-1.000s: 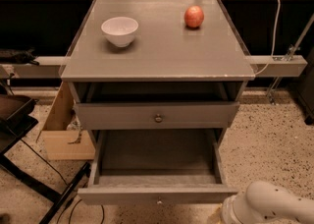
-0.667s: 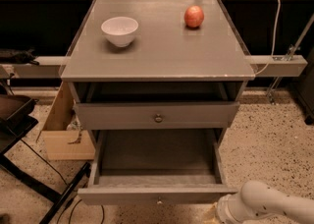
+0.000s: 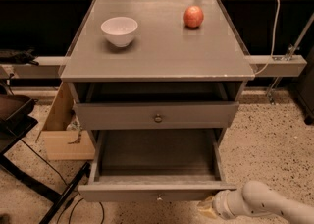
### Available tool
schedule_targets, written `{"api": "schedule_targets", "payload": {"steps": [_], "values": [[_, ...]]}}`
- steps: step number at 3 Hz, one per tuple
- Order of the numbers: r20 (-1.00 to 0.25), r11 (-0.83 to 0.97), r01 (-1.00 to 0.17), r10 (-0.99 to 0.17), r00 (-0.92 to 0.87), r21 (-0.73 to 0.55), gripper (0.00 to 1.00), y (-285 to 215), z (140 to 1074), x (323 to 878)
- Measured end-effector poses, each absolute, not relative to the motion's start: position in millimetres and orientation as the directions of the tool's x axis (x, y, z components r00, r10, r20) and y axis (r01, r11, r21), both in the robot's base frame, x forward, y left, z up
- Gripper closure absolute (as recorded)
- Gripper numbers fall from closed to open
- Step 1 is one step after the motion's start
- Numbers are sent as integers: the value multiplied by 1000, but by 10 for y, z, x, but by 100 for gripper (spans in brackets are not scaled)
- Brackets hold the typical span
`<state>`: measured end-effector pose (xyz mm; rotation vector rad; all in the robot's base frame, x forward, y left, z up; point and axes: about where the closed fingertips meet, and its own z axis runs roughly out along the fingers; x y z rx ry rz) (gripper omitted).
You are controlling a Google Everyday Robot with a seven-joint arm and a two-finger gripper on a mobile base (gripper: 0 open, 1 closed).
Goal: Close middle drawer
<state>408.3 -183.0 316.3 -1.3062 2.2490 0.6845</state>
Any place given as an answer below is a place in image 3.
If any grey drawer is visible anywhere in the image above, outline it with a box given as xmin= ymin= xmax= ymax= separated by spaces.
xmin=72 ymin=82 xmax=240 ymax=131
xmin=79 ymin=129 xmax=235 ymax=202

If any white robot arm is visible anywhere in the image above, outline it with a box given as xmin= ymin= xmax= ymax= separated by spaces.
xmin=197 ymin=181 xmax=314 ymax=224

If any grey top drawer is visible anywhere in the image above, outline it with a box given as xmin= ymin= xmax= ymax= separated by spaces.
xmin=72 ymin=82 xmax=240 ymax=131

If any grey drawer cabinet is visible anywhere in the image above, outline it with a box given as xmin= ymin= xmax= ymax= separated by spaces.
xmin=59 ymin=0 xmax=256 ymax=138

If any wooden box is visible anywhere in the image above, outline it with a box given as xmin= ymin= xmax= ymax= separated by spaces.
xmin=39 ymin=83 xmax=95 ymax=160

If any red apple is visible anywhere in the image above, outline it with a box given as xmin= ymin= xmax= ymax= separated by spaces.
xmin=183 ymin=6 xmax=204 ymax=28

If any white ceramic bowl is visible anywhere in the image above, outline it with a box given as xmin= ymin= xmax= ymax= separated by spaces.
xmin=100 ymin=17 xmax=138 ymax=47

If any black cloth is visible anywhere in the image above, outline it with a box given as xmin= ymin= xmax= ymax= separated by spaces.
xmin=0 ymin=49 xmax=39 ymax=66

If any black floor cable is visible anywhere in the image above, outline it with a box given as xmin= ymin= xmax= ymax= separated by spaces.
xmin=19 ymin=139 xmax=106 ymax=224

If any metal rail beam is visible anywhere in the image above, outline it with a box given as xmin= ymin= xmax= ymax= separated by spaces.
xmin=0 ymin=55 xmax=307 ymax=80

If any black stand frame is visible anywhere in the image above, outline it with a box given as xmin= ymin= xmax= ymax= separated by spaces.
xmin=0 ymin=95 xmax=102 ymax=224

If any white cable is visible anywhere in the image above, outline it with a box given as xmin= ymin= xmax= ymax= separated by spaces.
xmin=254 ymin=0 xmax=283 ymax=77

